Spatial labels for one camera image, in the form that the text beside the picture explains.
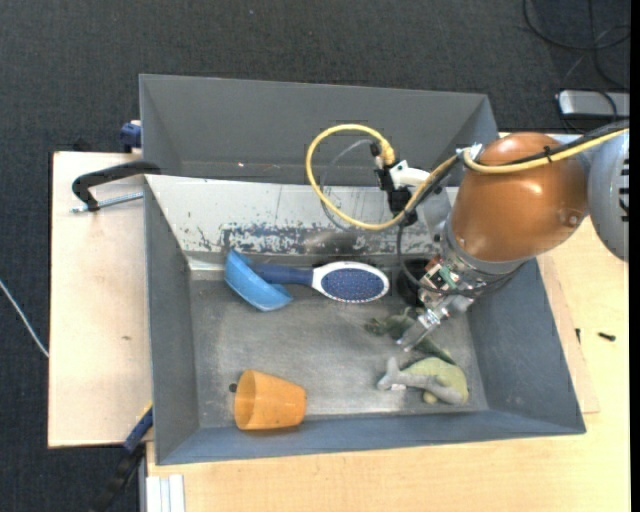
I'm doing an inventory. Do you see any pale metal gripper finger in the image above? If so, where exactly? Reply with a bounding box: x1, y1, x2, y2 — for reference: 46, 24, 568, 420
402, 317, 445, 353
396, 311, 435, 347

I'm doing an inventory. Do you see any dark green toy animal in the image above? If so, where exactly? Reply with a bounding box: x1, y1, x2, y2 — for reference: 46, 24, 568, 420
364, 306, 457, 364

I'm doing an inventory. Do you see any light green plush toy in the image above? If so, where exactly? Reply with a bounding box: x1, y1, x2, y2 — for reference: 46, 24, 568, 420
399, 356, 471, 405

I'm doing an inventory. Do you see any grey toy shark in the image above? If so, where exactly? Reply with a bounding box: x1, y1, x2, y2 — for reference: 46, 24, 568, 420
376, 356, 464, 404

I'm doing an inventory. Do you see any blue and white hairbrush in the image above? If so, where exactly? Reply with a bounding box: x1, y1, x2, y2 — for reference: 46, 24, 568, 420
252, 260, 391, 304

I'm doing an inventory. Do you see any grey metal bin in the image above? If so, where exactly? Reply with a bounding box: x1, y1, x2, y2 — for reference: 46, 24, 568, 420
138, 73, 587, 466

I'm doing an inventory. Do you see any orange plastic cup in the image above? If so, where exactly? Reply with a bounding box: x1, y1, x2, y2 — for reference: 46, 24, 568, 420
233, 369, 308, 432

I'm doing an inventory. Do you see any blue plastic scoop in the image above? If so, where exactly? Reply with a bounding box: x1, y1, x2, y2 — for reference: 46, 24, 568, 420
223, 249, 294, 312

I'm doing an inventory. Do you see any pale wood board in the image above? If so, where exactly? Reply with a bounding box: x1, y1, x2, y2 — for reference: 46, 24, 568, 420
48, 151, 600, 448

